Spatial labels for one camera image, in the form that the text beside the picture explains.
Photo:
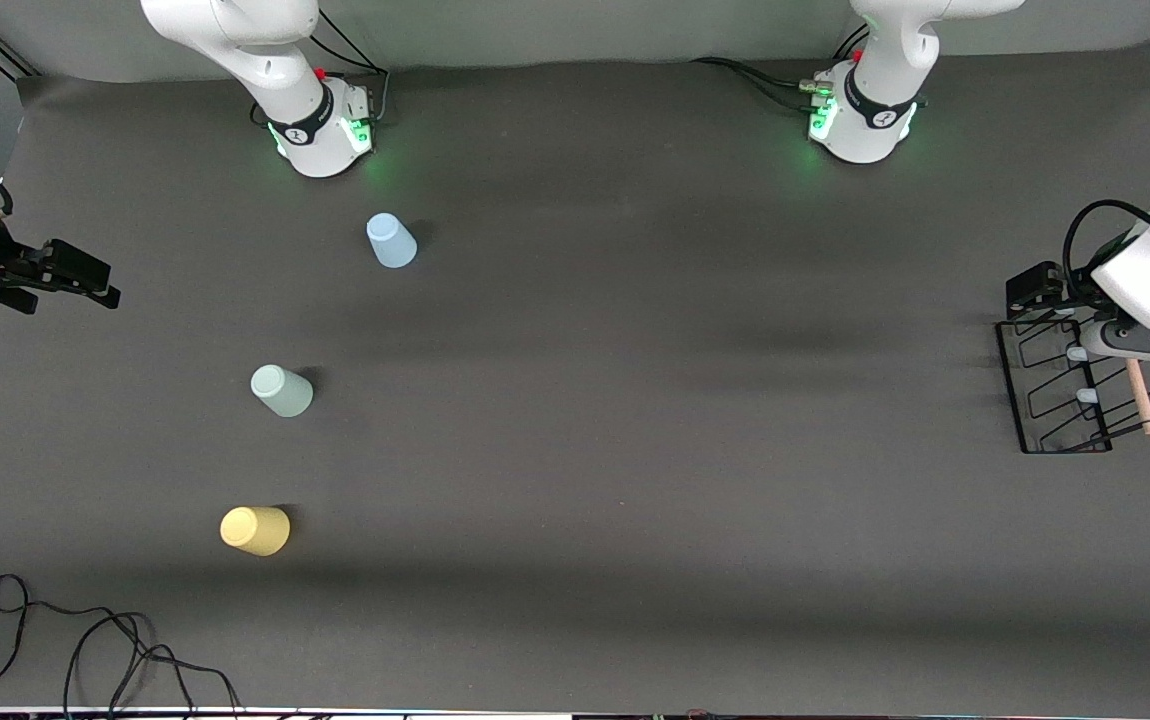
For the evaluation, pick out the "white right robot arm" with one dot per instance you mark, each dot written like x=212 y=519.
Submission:
x=265 y=50

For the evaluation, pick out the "yellow plastic cup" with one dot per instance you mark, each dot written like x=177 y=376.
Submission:
x=255 y=531

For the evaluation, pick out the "pale green plastic cup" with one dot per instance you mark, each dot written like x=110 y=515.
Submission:
x=282 y=392

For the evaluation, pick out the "aluminium frame profile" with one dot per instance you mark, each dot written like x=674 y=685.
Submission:
x=15 y=60

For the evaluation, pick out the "light blue plastic cup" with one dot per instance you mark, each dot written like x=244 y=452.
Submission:
x=392 y=242

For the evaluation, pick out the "dark grey table cover sheet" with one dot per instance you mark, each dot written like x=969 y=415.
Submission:
x=635 y=550

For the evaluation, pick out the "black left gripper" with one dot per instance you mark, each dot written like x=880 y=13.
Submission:
x=1038 y=288

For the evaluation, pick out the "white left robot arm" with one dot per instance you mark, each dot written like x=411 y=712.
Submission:
x=880 y=110

